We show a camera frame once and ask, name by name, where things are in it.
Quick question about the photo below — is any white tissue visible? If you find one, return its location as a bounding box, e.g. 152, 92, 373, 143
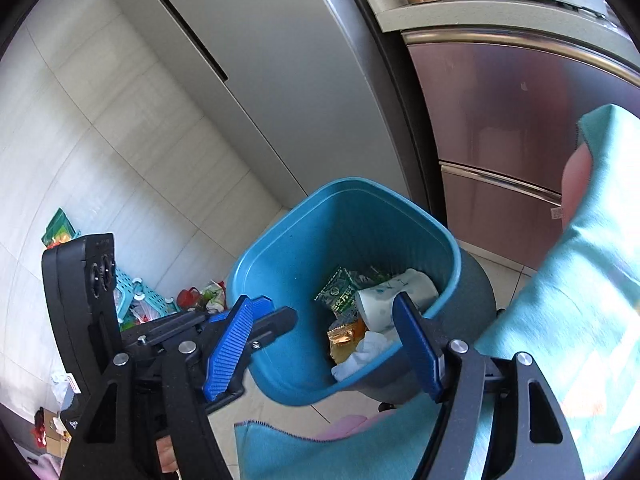
331, 330, 401, 382

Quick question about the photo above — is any grey refrigerator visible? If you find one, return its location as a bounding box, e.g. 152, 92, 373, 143
102, 0, 426, 211

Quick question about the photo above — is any brown base cabinet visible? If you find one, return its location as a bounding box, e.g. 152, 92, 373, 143
402, 30, 640, 271

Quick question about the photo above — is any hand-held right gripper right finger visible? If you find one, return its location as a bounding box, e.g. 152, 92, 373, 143
391, 292, 576, 480

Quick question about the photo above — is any teal grey striped cloth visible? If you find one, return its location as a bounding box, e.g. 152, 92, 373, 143
234, 104, 640, 480

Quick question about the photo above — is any turquoise basket with items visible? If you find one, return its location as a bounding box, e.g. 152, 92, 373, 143
112, 267, 176, 321

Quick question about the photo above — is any green snack packet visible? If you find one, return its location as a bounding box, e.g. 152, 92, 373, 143
314, 266, 391, 316

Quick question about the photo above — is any blue plastic bin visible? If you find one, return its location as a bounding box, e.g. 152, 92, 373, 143
227, 176, 496, 407

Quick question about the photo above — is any gold snack wrapper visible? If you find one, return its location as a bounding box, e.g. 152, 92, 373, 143
327, 317, 368, 363

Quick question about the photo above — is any person's left hand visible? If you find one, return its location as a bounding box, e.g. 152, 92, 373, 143
157, 437, 179, 473

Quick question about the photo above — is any printed plastic bag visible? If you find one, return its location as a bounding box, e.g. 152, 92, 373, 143
200, 280, 229, 314

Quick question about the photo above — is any cardboard box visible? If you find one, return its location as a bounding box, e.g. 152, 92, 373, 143
35, 407, 73, 446

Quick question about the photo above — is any green orange packet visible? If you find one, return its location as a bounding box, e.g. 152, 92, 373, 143
42, 208, 81, 248

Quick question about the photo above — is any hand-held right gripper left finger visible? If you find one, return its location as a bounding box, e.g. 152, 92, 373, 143
60, 295, 276, 480

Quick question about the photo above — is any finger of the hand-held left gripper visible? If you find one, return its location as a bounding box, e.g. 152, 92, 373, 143
120, 309, 213, 348
250, 306, 299, 350

